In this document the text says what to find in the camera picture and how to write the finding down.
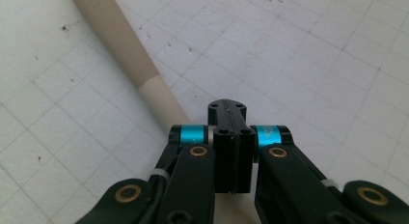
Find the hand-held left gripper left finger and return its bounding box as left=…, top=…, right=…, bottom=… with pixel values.
left=157, top=98, right=235, bottom=199

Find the white grid mat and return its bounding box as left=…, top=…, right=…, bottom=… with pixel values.
left=0, top=0, right=409, bottom=224

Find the beige slotted spatula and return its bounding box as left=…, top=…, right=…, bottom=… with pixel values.
left=68, top=0, right=259, bottom=224

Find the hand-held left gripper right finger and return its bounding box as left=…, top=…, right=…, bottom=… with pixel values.
left=234, top=101, right=336, bottom=199

